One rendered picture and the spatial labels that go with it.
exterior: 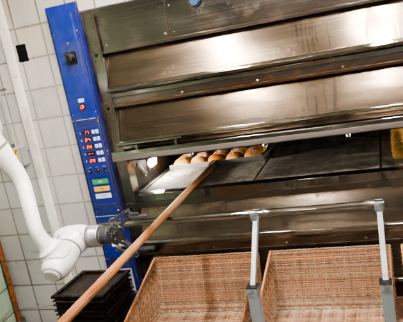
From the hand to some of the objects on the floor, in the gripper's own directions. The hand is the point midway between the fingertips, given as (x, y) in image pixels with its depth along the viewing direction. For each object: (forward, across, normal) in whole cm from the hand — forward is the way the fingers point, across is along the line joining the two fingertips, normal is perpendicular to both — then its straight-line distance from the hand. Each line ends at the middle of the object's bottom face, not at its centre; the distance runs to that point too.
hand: (148, 232), depth 221 cm
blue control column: (-46, +119, -150) cm, 197 cm away
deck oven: (+51, +119, -151) cm, 199 cm away
